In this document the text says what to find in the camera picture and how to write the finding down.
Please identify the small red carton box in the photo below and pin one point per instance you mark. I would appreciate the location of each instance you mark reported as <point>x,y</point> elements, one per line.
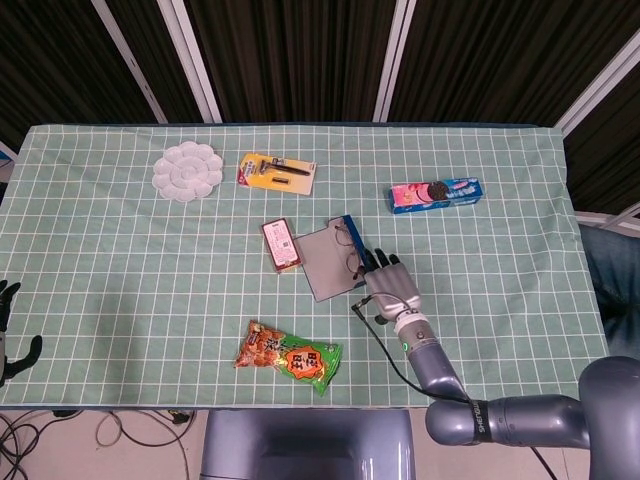
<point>281,244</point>

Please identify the white flower-shaped palette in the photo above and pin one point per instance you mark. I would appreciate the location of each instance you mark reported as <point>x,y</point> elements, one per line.
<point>187,171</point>

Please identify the thin-framed eyeglasses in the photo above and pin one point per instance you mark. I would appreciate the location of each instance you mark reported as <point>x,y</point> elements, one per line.
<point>352,260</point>

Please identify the blue pink cookie box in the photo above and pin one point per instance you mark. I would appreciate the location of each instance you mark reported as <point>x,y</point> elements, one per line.
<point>435,195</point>

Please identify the person leg in jeans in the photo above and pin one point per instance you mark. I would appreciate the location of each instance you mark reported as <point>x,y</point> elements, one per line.
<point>617,270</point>

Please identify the green orange snack bag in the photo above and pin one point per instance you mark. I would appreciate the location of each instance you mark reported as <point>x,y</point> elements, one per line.
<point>290,357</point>

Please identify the green checked tablecloth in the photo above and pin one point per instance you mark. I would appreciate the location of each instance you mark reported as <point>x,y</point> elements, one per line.
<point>150,290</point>

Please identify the razor in yellow blister pack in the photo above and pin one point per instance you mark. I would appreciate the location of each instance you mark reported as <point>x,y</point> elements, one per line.
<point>277,173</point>

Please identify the blue glasses case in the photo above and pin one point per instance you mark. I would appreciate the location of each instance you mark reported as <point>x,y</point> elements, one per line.
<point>322,265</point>

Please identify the dark pleated curtain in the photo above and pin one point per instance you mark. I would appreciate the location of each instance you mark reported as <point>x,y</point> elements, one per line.
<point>300,55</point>

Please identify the grey-blue robot torso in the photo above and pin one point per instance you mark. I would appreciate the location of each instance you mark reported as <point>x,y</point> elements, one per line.
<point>305,445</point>

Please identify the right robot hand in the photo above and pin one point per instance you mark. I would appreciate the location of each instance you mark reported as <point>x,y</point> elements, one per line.
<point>392,290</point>

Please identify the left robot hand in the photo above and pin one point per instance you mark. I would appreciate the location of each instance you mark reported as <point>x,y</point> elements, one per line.
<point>7,305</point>

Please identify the white aluminium frame post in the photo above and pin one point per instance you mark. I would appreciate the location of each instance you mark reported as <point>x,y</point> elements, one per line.
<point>600,87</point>
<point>131,62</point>
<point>394,60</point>
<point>192,62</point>

